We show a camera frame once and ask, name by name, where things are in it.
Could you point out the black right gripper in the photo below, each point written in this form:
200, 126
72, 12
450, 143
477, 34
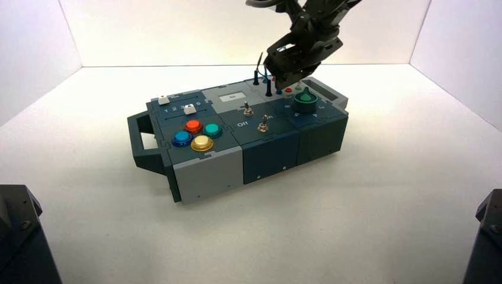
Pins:
306, 53

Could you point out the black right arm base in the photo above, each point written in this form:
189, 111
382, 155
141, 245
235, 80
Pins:
488, 251

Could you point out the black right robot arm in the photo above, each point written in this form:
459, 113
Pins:
321, 15

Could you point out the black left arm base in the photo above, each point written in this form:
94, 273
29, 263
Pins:
19, 243

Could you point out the green rotary knob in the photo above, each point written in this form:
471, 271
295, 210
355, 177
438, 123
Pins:
306, 102

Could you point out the small white display screen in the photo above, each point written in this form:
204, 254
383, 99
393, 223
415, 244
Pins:
233, 97

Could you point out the dark blue grey control box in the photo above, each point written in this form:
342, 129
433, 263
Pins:
266, 153

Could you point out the teal push button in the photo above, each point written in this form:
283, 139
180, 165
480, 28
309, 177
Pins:
213, 129

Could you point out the white slider knob blue mark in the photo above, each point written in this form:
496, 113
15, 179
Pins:
190, 109

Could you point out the orange push button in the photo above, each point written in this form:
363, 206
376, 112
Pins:
193, 126

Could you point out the yellow push button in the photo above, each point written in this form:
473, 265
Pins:
202, 142

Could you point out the blue push button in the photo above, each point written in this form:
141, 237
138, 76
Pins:
182, 137

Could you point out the plain white slider knob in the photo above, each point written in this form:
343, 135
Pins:
164, 100

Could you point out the metal toggle switch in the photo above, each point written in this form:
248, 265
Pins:
247, 111
263, 127

